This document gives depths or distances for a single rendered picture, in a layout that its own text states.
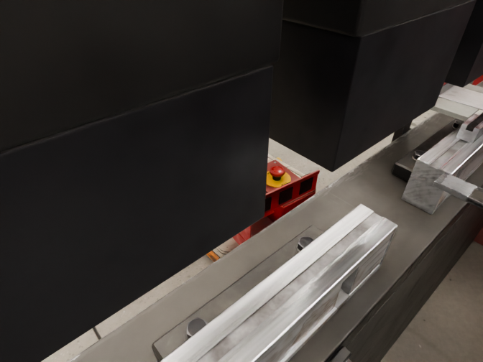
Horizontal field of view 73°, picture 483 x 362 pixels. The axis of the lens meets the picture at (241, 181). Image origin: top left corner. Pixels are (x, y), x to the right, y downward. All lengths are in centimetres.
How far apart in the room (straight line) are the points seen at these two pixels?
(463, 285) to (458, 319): 20
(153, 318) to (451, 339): 135
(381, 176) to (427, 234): 17
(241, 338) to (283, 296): 7
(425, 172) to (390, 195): 9
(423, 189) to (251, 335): 43
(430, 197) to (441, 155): 8
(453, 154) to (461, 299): 117
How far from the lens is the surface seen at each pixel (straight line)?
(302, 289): 40
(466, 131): 75
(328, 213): 63
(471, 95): 88
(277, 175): 81
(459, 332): 170
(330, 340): 48
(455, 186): 55
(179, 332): 45
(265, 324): 37
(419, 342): 160
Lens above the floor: 130
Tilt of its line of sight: 38 degrees down
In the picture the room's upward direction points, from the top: straight up
